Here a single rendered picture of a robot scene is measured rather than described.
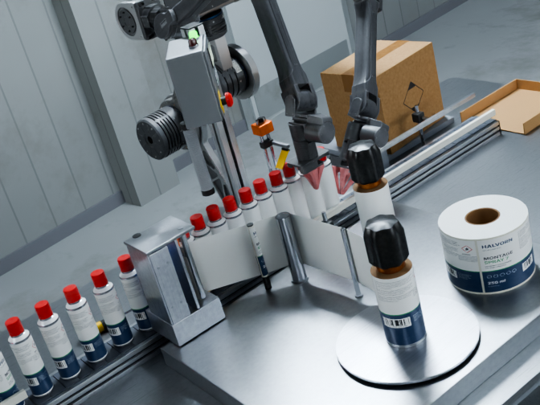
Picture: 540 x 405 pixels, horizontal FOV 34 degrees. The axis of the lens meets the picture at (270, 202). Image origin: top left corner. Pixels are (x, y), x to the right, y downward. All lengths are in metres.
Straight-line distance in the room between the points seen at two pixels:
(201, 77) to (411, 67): 0.93
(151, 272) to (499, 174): 1.12
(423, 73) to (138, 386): 1.42
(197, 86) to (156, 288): 0.51
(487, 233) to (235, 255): 0.62
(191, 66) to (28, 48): 2.79
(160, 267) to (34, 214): 3.03
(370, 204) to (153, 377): 0.67
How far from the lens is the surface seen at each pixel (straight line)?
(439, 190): 2.61
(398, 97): 2.84
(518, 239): 1.99
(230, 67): 3.01
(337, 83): 2.87
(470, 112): 3.05
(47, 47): 4.94
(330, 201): 2.45
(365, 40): 2.57
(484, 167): 2.70
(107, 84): 4.93
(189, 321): 2.10
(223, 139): 2.37
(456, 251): 1.99
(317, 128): 2.21
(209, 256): 2.17
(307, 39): 6.06
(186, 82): 2.17
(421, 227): 2.33
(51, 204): 5.04
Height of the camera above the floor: 2.02
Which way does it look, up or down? 25 degrees down
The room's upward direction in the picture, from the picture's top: 16 degrees counter-clockwise
